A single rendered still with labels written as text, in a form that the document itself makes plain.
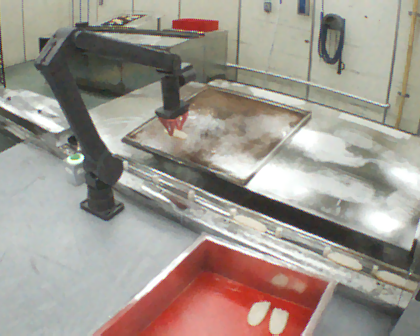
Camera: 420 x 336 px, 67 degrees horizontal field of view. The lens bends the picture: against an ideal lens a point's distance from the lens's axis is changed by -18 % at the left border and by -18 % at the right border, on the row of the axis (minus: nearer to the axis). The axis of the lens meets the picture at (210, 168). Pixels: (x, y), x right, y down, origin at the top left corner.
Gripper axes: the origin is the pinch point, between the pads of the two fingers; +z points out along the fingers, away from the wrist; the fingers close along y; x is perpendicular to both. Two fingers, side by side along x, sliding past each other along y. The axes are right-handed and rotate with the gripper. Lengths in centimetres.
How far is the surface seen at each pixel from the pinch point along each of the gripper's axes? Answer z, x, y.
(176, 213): 5.6, -23.7, -23.9
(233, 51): 101, 234, 326
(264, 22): 52, 187, 337
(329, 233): 12, -58, 0
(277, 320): 5, -64, -36
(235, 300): 6, -53, -36
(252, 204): 12.4, -32.9, -2.8
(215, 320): 5, -54, -44
